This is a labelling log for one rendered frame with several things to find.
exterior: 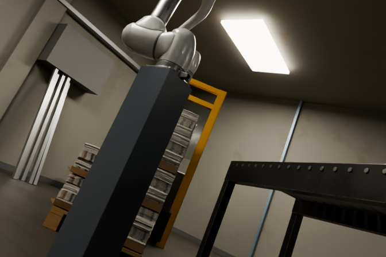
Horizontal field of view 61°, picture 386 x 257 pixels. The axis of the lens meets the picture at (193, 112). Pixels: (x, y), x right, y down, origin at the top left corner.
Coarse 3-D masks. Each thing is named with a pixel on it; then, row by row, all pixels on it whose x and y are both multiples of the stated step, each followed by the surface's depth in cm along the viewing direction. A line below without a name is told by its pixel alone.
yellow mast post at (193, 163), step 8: (224, 96) 383; (216, 104) 380; (216, 112) 377; (208, 120) 374; (208, 128) 371; (200, 136) 369; (208, 136) 369; (200, 144) 366; (200, 152) 364; (192, 160) 361; (192, 168) 358; (184, 176) 355; (192, 176) 356; (184, 184) 353; (184, 192) 351; (176, 200) 348; (176, 208) 346; (176, 216) 344; (168, 224) 341; (168, 232) 339; (160, 240) 337
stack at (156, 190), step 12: (168, 144) 193; (180, 144) 193; (168, 156) 191; (180, 156) 191; (156, 180) 187; (168, 180) 187; (156, 192) 185; (168, 192) 186; (144, 216) 182; (156, 216) 182; (132, 228) 180; (144, 228) 180; (144, 240) 179; (132, 252) 176
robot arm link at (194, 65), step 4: (196, 52) 207; (196, 56) 206; (192, 60) 204; (196, 60) 205; (192, 64) 204; (196, 64) 206; (188, 68) 203; (192, 68) 204; (196, 68) 207; (192, 72) 205
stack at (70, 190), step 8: (88, 144) 229; (88, 152) 227; (96, 152) 228; (80, 160) 226; (88, 160) 226; (80, 168) 224; (88, 168) 225; (72, 176) 222; (80, 176) 224; (64, 184) 221; (72, 184) 221; (80, 184) 221; (64, 192) 219; (72, 192) 220; (64, 200) 218; (72, 200) 218; (56, 208) 216; (48, 216) 214; (56, 216) 214; (64, 216) 219; (48, 224) 213; (56, 224) 213
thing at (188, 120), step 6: (186, 114) 228; (192, 114) 229; (180, 120) 226; (186, 120) 226; (192, 120) 227; (180, 126) 225; (186, 126) 225; (192, 126) 226; (174, 132) 224; (180, 132) 224; (186, 132) 224
